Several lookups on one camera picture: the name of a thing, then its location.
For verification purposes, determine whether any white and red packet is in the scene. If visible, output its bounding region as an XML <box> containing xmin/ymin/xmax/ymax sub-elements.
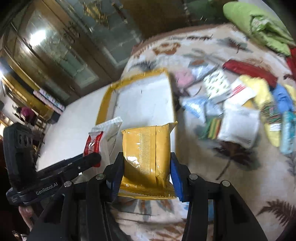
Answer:
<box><xmin>83</xmin><ymin>116</ymin><xmax>122</xmax><ymax>179</ymax></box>

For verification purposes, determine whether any yellow snack packet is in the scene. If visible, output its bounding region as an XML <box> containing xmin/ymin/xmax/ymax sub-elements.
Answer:
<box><xmin>118</xmin><ymin>121</ymin><xmax>178</xmax><ymax>200</ymax></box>

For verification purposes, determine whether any white soft pouch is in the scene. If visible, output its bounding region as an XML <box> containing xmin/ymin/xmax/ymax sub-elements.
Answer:
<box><xmin>217</xmin><ymin>106</ymin><xmax>260</xmax><ymax>149</ymax></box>

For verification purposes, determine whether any person's left hand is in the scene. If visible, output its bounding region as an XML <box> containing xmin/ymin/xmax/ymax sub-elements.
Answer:
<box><xmin>18</xmin><ymin>206</ymin><xmax>34</xmax><ymax>231</ymax></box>

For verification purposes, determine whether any leaf-patterned beige blanket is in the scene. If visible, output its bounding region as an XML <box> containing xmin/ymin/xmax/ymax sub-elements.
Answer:
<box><xmin>116</xmin><ymin>24</ymin><xmax>295</xmax><ymax>240</ymax></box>

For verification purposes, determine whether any green striped packet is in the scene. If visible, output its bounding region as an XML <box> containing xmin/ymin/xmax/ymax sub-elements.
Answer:
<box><xmin>199</xmin><ymin>118</ymin><xmax>222</xmax><ymax>140</ymax></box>

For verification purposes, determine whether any teal printed packet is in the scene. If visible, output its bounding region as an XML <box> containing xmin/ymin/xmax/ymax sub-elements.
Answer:
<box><xmin>280</xmin><ymin>111</ymin><xmax>295</xmax><ymax>155</ymax></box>

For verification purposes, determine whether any white box with yellow tape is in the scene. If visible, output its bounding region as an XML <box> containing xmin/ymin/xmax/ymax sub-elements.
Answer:
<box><xmin>96</xmin><ymin>68</ymin><xmax>178</xmax><ymax>163</ymax></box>

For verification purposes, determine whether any blue and white sachet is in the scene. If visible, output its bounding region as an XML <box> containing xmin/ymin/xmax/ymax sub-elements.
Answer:
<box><xmin>179</xmin><ymin>96</ymin><xmax>207</xmax><ymax>123</ymax></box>

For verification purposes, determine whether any wooden glass cabinet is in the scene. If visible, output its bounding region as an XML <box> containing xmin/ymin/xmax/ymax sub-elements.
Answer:
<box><xmin>0</xmin><ymin>0</ymin><xmax>193</xmax><ymax>114</ymax></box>

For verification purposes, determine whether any white packet red text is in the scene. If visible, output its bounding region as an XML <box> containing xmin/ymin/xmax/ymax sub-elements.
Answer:
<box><xmin>223</xmin><ymin>78</ymin><xmax>257</xmax><ymax>109</ymax></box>

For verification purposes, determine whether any blue cloth beside yellow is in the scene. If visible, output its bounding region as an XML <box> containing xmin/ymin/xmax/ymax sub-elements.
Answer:
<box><xmin>271</xmin><ymin>84</ymin><xmax>295</xmax><ymax>114</ymax></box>

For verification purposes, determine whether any white leaf-print packet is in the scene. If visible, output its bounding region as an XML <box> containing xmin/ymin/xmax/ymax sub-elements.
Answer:
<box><xmin>203</xmin><ymin>69</ymin><xmax>232</xmax><ymax>103</ymax></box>

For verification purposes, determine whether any yellow cloth with label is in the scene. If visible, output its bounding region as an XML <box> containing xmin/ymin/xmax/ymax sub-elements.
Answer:
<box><xmin>239</xmin><ymin>75</ymin><xmax>281</xmax><ymax>147</ymax></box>

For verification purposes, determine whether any pale yellow crumpled cloth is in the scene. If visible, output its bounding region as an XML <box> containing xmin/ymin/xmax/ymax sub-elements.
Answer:
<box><xmin>284</xmin><ymin>84</ymin><xmax>296</xmax><ymax>103</ymax></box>

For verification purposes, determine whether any pink round plush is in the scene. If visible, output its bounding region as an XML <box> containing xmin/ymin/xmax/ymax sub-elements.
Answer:
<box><xmin>174</xmin><ymin>70</ymin><xmax>195</xmax><ymax>88</ymax></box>

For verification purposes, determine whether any dark red foil packet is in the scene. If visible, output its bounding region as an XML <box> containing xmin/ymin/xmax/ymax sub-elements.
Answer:
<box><xmin>222</xmin><ymin>60</ymin><xmax>278</xmax><ymax>88</ymax></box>

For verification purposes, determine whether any red quilted cushion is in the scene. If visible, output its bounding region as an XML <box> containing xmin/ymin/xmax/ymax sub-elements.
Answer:
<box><xmin>286</xmin><ymin>48</ymin><xmax>296</xmax><ymax>79</ymax></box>

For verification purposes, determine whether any green folded quilt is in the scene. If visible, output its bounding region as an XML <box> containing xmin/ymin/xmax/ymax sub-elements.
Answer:
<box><xmin>223</xmin><ymin>1</ymin><xmax>295</xmax><ymax>57</ymax></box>

